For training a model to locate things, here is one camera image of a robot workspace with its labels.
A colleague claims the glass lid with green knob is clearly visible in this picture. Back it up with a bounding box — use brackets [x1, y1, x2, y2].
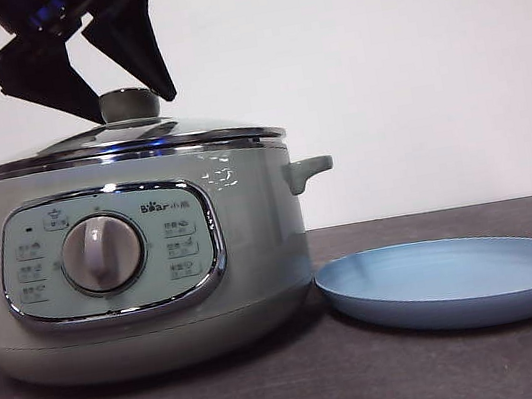
[0, 64, 287, 185]

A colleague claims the grey steamer control dial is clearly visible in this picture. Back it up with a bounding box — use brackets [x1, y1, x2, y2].
[54, 208, 152, 301]

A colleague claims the pale green electric steamer pot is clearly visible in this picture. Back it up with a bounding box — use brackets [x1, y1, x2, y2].
[0, 118, 363, 399]

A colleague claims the blue plate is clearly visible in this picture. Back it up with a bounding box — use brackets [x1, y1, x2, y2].
[310, 222, 532, 352]

